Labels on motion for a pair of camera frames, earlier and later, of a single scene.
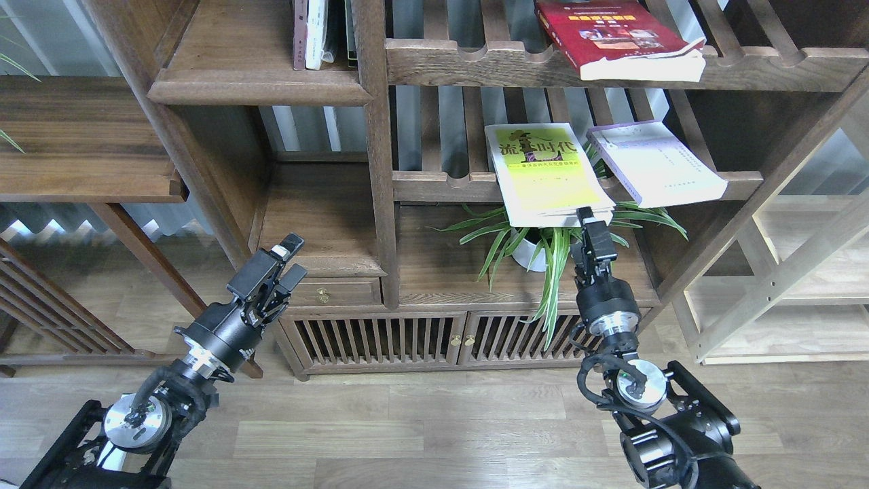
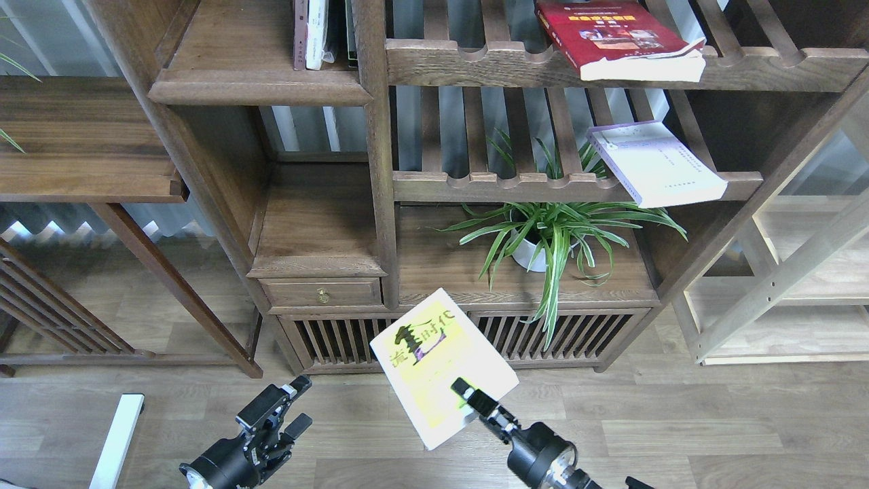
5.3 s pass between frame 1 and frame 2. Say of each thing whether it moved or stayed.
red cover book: stayed
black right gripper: moved
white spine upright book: stayed
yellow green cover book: moved
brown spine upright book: stayed
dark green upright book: stayed
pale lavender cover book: stayed
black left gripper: moved
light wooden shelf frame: stayed
